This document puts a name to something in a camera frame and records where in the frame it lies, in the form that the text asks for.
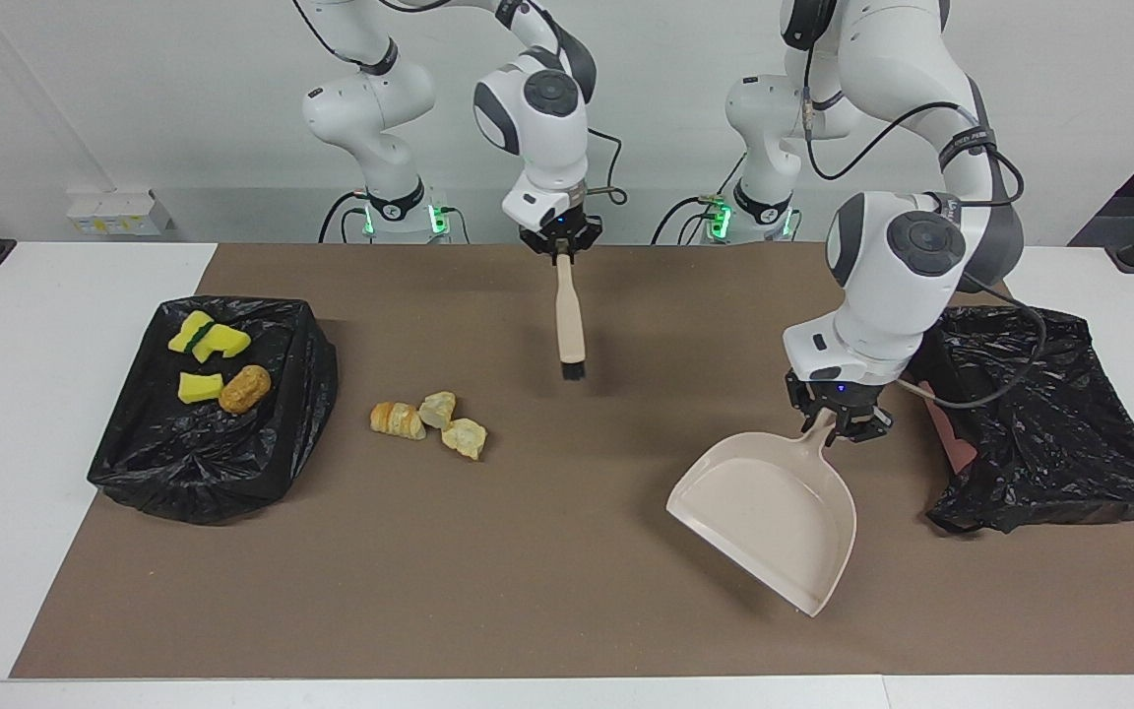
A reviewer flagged beige brush with black bristles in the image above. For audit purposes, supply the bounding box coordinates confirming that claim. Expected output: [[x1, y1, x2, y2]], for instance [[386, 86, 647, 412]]
[[554, 251, 588, 380]]

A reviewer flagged beige plastic dustpan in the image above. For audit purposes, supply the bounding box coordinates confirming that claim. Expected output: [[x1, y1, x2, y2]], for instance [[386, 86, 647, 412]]
[[665, 409, 858, 618]]

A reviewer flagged orange croissant piece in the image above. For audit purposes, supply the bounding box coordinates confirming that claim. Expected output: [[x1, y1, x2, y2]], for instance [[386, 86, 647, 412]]
[[370, 401, 427, 441]]

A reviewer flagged brown bread roll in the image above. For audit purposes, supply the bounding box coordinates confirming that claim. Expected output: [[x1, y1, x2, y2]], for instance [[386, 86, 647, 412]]
[[219, 364, 273, 415]]

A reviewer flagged pink plastic bin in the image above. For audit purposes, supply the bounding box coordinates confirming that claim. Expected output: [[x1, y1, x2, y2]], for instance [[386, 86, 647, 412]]
[[924, 389, 977, 476]]

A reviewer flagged loose black trash bag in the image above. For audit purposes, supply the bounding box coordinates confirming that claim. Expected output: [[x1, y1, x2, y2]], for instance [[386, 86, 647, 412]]
[[907, 305, 1134, 536]]

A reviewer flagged black bag lined bin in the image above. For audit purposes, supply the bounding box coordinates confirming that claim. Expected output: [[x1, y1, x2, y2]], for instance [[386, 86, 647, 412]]
[[87, 295, 340, 525]]

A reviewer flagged brown table mat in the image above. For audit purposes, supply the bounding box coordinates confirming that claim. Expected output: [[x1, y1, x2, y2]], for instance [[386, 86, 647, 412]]
[[11, 243, 1134, 680]]

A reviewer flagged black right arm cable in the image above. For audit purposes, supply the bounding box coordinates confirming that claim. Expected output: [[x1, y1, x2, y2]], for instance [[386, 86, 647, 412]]
[[582, 128, 629, 208]]

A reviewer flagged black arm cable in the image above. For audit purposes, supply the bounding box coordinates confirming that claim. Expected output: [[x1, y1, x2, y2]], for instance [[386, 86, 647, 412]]
[[582, 128, 629, 208], [803, 59, 1050, 411]]

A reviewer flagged black base cable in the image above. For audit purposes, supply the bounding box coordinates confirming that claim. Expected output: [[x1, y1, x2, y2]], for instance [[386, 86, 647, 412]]
[[653, 195, 723, 245], [318, 190, 371, 244]]

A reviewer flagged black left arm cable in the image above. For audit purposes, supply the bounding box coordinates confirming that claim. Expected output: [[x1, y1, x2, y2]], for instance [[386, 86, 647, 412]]
[[803, 59, 1050, 411]]

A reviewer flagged white wall socket box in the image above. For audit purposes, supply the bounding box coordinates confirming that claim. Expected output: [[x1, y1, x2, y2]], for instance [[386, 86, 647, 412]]
[[65, 190, 174, 237]]

